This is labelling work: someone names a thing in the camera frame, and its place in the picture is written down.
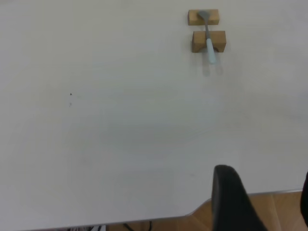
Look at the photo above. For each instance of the arched wooden block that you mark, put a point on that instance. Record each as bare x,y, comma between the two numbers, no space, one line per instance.
198,41

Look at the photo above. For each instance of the flat rectangular wooden block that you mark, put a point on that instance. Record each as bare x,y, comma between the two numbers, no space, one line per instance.
192,18

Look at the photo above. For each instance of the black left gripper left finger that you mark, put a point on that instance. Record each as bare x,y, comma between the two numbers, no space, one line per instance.
231,199

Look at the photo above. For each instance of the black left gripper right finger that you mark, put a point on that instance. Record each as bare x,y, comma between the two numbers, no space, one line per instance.
305,197

